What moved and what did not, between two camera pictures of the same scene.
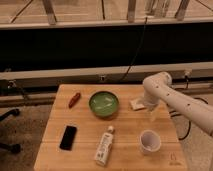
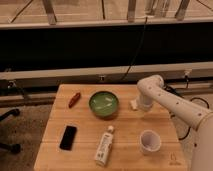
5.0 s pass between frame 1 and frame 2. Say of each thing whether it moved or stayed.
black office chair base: stayed
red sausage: stayed
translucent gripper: moved
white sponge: stayed
